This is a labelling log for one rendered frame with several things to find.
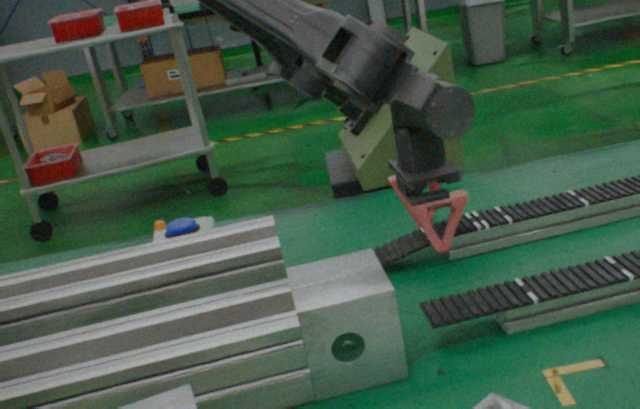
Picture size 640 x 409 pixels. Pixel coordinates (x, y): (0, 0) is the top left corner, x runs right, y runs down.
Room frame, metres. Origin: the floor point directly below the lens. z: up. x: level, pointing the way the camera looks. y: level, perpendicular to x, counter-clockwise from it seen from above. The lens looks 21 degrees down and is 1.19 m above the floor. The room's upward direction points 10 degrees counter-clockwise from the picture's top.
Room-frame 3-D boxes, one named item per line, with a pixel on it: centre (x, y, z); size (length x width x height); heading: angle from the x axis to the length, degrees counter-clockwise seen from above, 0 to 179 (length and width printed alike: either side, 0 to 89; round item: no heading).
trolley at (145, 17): (3.78, 1.20, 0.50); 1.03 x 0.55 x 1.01; 105
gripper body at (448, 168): (0.86, -0.08, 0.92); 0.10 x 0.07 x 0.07; 8
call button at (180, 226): (0.95, 0.24, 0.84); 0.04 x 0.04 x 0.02
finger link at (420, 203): (0.84, -0.09, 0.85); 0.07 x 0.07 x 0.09; 8
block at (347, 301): (0.67, 0.04, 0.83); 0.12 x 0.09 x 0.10; 7
